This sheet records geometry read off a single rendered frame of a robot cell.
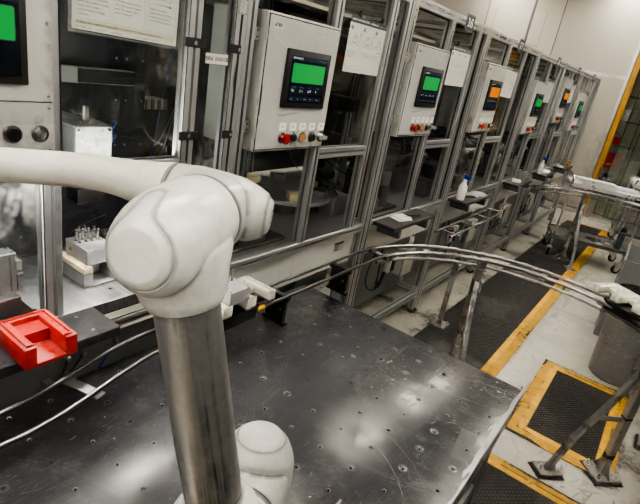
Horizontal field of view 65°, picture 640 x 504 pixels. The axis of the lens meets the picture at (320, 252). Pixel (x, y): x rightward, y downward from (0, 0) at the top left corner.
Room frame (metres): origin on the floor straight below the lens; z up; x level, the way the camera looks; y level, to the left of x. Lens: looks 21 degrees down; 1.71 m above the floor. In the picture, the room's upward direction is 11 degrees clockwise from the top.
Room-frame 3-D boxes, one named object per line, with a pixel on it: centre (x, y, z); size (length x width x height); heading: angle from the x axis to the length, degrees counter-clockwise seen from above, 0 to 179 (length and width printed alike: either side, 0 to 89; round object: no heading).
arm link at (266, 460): (0.83, 0.05, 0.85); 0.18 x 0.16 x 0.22; 172
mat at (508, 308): (5.03, -2.35, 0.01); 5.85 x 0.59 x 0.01; 147
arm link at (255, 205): (0.81, 0.18, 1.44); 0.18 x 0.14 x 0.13; 82
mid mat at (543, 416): (2.55, -1.66, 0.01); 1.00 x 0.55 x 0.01; 147
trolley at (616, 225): (6.57, -4.07, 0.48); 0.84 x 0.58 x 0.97; 155
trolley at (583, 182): (5.71, -3.04, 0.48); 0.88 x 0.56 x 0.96; 75
